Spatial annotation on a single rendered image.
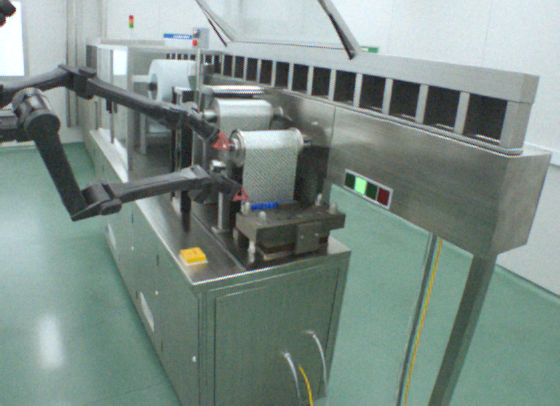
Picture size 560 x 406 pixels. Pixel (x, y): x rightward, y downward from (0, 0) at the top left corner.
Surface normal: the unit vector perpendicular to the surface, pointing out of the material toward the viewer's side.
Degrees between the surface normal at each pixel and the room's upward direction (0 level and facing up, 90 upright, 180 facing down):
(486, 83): 90
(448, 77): 90
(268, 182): 90
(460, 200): 90
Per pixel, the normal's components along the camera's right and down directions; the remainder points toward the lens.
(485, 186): -0.85, 0.10
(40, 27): 0.52, 0.33
